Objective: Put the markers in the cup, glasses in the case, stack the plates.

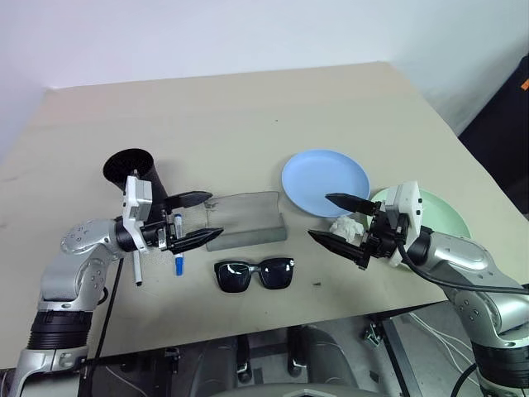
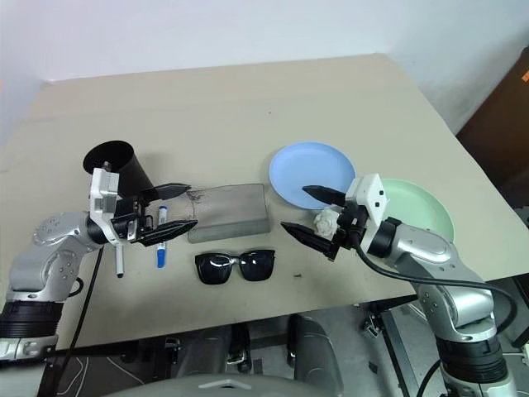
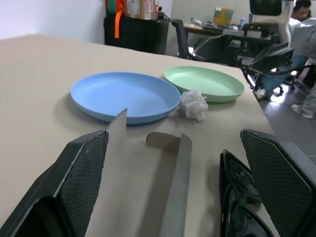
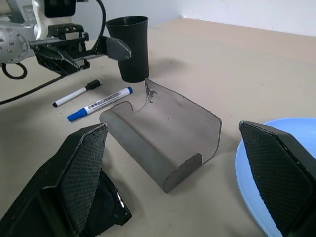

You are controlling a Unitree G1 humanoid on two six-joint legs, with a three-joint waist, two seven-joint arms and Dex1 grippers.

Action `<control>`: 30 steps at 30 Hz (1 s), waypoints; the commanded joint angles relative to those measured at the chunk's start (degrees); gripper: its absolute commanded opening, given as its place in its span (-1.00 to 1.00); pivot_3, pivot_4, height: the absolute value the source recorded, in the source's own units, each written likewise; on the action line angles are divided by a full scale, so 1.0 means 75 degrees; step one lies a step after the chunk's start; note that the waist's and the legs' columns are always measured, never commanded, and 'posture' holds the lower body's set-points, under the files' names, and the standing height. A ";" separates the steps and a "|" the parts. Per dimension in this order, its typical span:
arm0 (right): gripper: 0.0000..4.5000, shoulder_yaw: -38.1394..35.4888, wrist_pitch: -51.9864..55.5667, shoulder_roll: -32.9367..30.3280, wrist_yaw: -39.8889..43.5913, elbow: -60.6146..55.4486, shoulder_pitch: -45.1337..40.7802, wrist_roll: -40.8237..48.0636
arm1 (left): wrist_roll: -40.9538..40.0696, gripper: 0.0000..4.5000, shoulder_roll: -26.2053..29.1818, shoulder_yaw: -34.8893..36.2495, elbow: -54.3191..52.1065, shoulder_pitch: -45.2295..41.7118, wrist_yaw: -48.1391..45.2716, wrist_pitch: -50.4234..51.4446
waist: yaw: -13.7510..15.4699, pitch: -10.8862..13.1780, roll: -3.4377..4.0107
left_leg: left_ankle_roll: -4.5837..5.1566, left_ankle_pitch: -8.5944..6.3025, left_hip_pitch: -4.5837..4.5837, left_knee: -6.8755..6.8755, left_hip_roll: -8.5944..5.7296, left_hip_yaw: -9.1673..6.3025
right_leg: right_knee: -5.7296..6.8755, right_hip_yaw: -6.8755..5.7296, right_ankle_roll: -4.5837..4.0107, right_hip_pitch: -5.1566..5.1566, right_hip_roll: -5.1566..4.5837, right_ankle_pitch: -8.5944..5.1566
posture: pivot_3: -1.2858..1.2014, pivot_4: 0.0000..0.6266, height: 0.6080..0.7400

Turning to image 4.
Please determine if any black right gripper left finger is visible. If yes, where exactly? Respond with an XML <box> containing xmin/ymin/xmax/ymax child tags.
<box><xmin>0</xmin><ymin>123</ymin><xmax>109</xmax><ymax>237</ymax></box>

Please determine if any grey glasses case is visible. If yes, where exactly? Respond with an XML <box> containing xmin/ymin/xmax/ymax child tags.
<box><xmin>99</xmin><ymin>78</ymin><xmax>222</xmax><ymax>194</ymax></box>

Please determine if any pale round plate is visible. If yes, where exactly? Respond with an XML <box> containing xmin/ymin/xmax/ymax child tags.
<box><xmin>234</xmin><ymin>117</ymin><xmax>316</xmax><ymax>237</ymax></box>

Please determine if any white marker with black cap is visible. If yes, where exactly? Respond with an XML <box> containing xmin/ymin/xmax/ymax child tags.
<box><xmin>52</xmin><ymin>79</ymin><xmax>102</xmax><ymax>108</ymax></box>

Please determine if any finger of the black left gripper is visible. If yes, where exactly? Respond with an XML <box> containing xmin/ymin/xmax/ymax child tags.
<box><xmin>34</xmin><ymin>46</ymin><xmax>81</xmax><ymax>75</ymax></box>
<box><xmin>93</xmin><ymin>36</ymin><xmax>133</xmax><ymax>62</ymax></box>

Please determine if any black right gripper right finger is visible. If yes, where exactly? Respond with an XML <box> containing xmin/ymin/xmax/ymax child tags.
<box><xmin>238</xmin><ymin>120</ymin><xmax>316</xmax><ymax>237</ymax></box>

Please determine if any black plastic cup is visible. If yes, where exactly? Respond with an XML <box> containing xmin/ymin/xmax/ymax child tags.
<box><xmin>105</xmin><ymin>15</ymin><xmax>150</xmax><ymax>83</ymax></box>

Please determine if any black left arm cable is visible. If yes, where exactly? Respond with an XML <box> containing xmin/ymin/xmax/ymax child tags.
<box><xmin>0</xmin><ymin>0</ymin><xmax>107</xmax><ymax>106</ymax></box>

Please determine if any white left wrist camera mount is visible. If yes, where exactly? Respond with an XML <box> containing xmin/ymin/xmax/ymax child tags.
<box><xmin>31</xmin><ymin>0</ymin><xmax>76</xmax><ymax>40</ymax></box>

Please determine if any white marker with blue cap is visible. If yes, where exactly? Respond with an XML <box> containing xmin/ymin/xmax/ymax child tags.
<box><xmin>66</xmin><ymin>86</ymin><xmax>134</xmax><ymax>122</ymax></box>

